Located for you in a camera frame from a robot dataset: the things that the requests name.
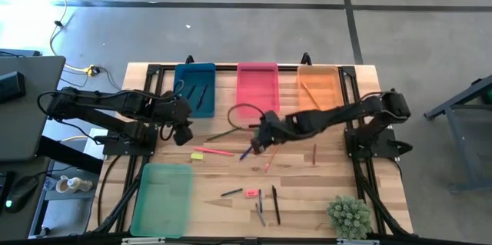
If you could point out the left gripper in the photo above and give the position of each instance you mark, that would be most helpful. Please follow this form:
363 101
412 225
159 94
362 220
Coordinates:
183 133

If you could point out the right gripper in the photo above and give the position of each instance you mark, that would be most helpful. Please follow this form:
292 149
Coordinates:
269 126

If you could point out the bright blue pen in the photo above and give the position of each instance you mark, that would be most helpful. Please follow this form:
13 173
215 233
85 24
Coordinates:
244 155

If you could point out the orange pencil pink eraser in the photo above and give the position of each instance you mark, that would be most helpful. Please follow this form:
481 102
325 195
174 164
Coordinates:
269 162

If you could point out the yellow eraser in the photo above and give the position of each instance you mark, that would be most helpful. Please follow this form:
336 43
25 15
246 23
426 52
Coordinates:
197 156

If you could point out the green pencil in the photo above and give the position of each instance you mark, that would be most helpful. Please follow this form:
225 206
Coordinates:
225 133

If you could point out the black pen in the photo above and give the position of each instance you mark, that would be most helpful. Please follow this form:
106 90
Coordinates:
202 97
191 91

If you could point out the dark green crayon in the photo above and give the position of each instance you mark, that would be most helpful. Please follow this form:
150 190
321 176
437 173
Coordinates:
231 192

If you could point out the black crayon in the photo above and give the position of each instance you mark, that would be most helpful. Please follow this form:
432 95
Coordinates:
276 204

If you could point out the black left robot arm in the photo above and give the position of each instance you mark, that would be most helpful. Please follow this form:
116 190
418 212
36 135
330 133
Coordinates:
115 101

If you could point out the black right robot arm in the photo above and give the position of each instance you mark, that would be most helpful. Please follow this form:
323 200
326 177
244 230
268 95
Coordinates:
346 116

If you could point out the dark blue pen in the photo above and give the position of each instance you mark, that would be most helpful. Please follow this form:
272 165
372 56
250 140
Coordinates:
260 200

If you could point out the blue plastic bin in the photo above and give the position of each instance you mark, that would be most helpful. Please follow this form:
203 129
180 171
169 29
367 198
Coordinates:
192 76

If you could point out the pink plastic bin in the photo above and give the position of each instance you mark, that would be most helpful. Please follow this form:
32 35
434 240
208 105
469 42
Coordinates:
257 87

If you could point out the grey crayon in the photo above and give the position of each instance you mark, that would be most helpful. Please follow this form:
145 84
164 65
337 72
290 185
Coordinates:
260 214

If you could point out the green plastic bin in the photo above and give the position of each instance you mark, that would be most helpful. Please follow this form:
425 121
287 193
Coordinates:
161 199

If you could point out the orange plastic bin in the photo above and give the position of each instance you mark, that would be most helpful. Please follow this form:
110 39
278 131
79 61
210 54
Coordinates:
323 83

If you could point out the yellow power plug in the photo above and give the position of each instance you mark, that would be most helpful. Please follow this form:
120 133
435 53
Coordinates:
91 70

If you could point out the green artificial plant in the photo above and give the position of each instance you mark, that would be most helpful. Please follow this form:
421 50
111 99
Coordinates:
349 217

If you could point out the beige cup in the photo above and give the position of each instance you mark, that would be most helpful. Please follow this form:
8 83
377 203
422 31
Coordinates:
73 184

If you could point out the grey desk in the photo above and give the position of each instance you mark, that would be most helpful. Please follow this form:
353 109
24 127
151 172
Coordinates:
27 122

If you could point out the black computer mouse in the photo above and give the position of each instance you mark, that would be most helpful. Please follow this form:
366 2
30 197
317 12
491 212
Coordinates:
21 193

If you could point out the black box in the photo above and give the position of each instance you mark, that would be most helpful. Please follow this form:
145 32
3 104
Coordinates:
11 87

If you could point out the grey metal stand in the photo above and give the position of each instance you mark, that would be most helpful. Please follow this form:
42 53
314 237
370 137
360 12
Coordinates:
457 133

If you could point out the black table frame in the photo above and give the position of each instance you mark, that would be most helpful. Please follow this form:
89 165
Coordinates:
227 67

